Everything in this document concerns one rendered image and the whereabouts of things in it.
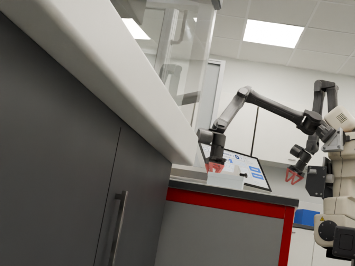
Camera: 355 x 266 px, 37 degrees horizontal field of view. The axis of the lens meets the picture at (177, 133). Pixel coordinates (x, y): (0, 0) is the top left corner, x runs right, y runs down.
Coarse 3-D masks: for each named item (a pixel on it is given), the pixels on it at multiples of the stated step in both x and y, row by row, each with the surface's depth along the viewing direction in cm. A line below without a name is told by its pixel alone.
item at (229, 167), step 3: (225, 165) 341; (228, 165) 343; (231, 165) 345; (234, 165) 347; (225, 168) 339; (228, 168) 341; (231, 168) 343; (240, 168) 348; (243, 168) 350; (246, 168) 352; (228, 171) 338; (231, 171) 340; (243, 171) 348; (246, 171) 350; (249, 174) 349
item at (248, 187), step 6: (198, 144) 343; (204, 144) 346; (210, 144) 350; (198, 150) 341; (228, 150) 356; (198, 156) 339; (204, 156) 336; (252, 156) 368; (204, 162) 332; (258, 162) 367; (264, 174) 359; (246, 186) 339; (252, 186) 341; (258, 186) 345; (264, 192) 348; (270, 192) 349
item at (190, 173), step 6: (174, 168) 244; (180, 168) 244; (186, 168) 244; (192, 168) 243; (198, 168) 243; (204, 168) 242; (174, 174) 244; (180, 174) 243; (186, 174) 243; (192, 174) 242; (198, 174) 242; (204, 174) 241; (228, 174) 240; (186, 180) 251; (192, 180) 246; (198, 180) 242; (204, 180) 241
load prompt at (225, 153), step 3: (210, 147) 347; (225, 153) 352; (228, 153) 354; (231, 153) 356; (228, 156) 351; (231, 156) 353; (234, 156) 355; (237, 156) 357; (240, 156) 359; (237, 159) 354; (240, 159) 356; (243, 159) 358
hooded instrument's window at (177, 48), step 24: (120, 0) 88; (144, 0) 101; (168, 0) 118; (192, 0) 143; (144, 24) 103; (168, 24) 121; (192, 24) 147; (144, 48) 105; (168, 48) 124; (192, 48) 152; (168, 72) 127; (192, 72) 156; (192, 96) 161; (192, 120) 167
